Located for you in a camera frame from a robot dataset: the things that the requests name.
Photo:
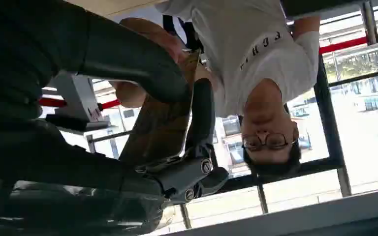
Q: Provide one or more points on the red rail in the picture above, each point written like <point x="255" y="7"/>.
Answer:
<point x="345" y="44"/>

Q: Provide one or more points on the pale grey box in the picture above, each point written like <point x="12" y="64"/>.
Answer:
<point x="78" y="97"/>

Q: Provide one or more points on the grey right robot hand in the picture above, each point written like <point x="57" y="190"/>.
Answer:
<point x="62" y="182"/>

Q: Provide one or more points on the ribbed grey right robot arm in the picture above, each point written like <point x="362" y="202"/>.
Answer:
<point x="3" y="81"/>

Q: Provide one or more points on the person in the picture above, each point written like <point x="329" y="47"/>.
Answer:
<point x="257" y="49"/>

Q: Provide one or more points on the grey metal post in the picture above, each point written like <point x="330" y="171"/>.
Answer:
<point x="370" y="22"/>

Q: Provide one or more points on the black window frame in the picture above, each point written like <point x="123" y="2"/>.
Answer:
<point x="326" y="107"/>

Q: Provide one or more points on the pale desk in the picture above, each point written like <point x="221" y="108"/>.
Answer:
<point x="110" y="6"/>

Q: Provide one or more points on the person's eyeglasses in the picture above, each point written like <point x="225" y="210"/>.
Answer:
<point x="275" y="140"/>

